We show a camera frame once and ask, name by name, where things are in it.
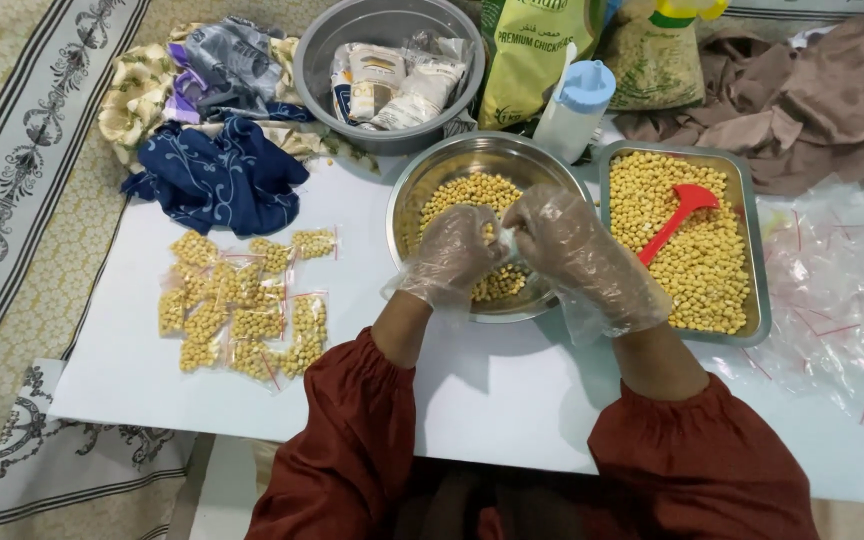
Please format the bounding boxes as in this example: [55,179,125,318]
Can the person's left hand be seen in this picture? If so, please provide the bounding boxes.
[381,203,512,312]

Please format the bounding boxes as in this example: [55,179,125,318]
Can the person's right hand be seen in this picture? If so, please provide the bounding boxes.
[501,183,675,337]

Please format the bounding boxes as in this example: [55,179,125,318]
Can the small clear zip bag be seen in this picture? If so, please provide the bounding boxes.
[493,223,527,267]

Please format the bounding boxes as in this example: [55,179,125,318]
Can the chickpeas in round bowl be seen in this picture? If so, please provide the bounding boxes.
[418,171,531,304]

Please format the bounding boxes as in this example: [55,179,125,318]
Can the round steel bowl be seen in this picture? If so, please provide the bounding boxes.
[385,131,597,325]

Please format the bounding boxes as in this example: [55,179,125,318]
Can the white bottle with blue cap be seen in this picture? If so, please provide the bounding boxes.
[532,42,618,165]

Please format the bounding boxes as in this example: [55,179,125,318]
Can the red plastic scoop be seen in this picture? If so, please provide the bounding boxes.
[636,183,721,267]

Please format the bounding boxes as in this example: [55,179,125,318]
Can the yellow-green chickpea package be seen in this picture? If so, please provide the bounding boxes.
[477,0,606,132]

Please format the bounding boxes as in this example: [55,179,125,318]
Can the white packets in basin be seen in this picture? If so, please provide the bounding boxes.
[329,30,474,132]

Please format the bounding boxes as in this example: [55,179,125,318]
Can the chickpeas in rectangular tray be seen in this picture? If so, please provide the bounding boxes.
[609,151,753,336]

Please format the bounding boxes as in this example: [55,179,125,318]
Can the clear chickpea package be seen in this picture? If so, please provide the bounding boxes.
[597,0,729,114]

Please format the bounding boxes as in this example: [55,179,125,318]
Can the rectangular steel tray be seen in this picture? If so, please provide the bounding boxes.
[598,140,772,348]

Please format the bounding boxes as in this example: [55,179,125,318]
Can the grey metal basin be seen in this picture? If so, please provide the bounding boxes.
[292,0,487,157]

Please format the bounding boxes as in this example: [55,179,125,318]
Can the pile of filled chickpea bags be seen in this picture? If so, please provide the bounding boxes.
[156,225,342,391]

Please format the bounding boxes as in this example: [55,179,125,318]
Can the navy blue patterned cloth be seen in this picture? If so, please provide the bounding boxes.
[121,116,312,238]

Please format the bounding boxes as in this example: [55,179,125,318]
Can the brown cloth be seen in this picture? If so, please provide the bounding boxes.
[613,13,864,198]

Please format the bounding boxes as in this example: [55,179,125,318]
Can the grey and purple cloth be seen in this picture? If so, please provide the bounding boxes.
[163,16,317,125]

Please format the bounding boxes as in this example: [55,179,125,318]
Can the pile of empty zip bags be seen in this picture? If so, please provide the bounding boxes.
[709,161,864,429]

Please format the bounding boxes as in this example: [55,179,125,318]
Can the white board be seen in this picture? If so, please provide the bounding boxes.
[48,112,864,510]

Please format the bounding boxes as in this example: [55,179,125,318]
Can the cream floral cloth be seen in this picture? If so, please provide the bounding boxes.
[97,22,381,175]

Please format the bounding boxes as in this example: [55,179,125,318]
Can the patterned rug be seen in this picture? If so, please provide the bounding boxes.
[0,0,343,540]

